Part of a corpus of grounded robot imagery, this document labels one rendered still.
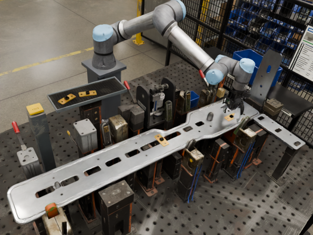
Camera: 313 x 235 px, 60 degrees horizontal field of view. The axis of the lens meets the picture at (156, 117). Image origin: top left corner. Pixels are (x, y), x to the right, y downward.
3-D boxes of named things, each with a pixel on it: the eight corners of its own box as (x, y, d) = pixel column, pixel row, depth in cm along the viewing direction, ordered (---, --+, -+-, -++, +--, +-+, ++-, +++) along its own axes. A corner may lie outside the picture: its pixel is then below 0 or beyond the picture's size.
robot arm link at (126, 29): (99, 29, 165) (170, 0, 130) (115, 22, 175) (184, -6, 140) (107, 47, 169) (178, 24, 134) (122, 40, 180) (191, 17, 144)
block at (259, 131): (244, 171, 165) (259, 138, 147) (230, 159, 171) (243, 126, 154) (254, 164, 170) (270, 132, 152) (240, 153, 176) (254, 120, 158)
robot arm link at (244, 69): (241, 55, 136) (258, 60, 133) (235, 74, 143) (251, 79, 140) (236, 60, 130) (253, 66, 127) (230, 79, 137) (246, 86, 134)
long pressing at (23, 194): (19, 234, 95) (17, 232, 94) (3, 188, 108) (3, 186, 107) (261, 114, 162) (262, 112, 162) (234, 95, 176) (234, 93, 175)
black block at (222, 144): (211, 187, 153) (224, 153, 135) (199, 175, 160) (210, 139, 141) (221, 182, 157) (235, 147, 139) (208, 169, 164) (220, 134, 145)
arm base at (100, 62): (86, 62, 169) (85, 47, 163) (106, 56, 178) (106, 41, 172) (100, 72, 161) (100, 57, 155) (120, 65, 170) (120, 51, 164)
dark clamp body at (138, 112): (131, 168, 159) (133, 119, 135) (120, 153, 167) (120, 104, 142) (146, 161, 164) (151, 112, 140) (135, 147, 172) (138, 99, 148)
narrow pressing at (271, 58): (261, 106, 168) (283, 56, 146) (247, 96, 174) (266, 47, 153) (262, 105, 168) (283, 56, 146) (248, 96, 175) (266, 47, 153)
